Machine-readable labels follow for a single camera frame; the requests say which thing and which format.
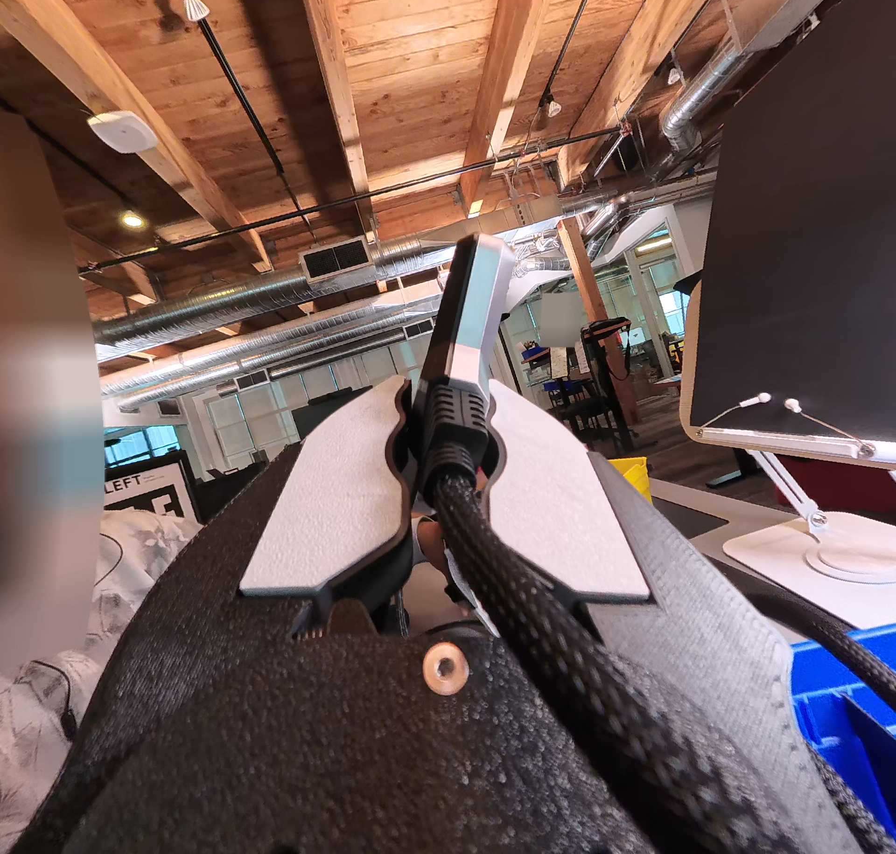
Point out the yellow plastic bin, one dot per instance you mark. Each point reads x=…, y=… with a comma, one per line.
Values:
x=633, y=480

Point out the white vent grille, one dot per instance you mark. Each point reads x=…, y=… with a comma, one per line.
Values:
x=336, y=258

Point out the person's right hand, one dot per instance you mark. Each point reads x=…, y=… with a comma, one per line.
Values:
x=430, y=539

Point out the white ceiling access point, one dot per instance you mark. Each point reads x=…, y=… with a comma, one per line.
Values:
x=122, y=132

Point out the blue plastic bin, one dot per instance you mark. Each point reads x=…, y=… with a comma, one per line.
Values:
x=826, y=693

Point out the round ceiling light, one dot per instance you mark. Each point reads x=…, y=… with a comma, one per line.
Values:
x=132, y=220

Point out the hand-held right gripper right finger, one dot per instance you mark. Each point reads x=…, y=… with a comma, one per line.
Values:
x=567, y=504

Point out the white board stand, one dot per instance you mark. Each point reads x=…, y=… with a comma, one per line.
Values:
x=840, y=560

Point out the silver air duct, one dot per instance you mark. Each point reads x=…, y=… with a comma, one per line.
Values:
x=280, y=350
x=689, y=105
x=231, y=301

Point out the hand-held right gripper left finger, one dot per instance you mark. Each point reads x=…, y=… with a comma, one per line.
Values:
x=336, y=490

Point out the white HDMI adapter box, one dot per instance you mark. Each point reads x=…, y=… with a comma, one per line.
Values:
x=476, y=308

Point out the framed black white marker sign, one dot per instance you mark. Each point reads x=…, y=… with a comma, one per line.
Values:
x=150, y=487

